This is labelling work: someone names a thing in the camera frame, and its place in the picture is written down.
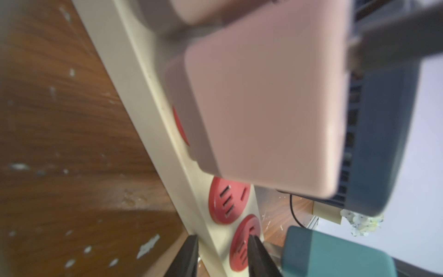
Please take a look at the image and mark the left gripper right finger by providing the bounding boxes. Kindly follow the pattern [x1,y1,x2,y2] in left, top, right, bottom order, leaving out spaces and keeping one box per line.
[248,235,282,277]

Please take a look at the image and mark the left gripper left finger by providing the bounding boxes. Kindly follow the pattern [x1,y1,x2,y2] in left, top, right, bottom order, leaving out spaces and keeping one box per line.
[164,235,199,277]

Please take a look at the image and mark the mint green USB charger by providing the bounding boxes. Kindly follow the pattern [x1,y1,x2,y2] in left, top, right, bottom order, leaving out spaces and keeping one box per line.
[281,226,398,277]

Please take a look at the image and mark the cream power strip red sockets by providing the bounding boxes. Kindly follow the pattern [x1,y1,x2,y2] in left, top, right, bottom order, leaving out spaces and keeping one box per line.
[74,1,249,277]

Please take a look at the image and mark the pink USB charger plug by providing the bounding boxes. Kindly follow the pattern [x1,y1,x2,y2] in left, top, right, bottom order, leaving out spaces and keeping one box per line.
[165,1,354,199]
[129,0,270,36]

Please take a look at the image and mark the dark blue desk fan near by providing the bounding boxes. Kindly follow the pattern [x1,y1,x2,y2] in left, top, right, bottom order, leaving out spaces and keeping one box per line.
[268,1,419,216]

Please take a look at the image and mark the white flower pot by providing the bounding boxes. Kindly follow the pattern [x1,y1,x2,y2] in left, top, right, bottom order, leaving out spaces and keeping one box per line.
[312,201,385,238]

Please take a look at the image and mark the thin black orange fan cable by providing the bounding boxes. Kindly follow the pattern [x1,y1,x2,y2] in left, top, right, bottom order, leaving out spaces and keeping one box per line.
[289,193,309,229]

